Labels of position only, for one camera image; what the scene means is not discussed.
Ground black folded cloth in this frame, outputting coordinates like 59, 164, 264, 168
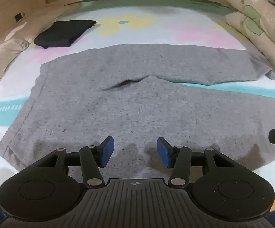
34, 20, 97, 49

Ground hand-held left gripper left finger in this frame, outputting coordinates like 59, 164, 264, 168
32, 136, 115, 188

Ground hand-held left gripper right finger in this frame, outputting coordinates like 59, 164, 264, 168
157, 137, 242, 188

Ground floral pastel bed sheet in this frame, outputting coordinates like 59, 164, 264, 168
0, 0, 275, 195

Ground beige leaf-print quilt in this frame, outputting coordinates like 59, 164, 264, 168
224, 0, 275, 86

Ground grey pants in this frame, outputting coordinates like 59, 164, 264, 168
0, 43, 275, 179

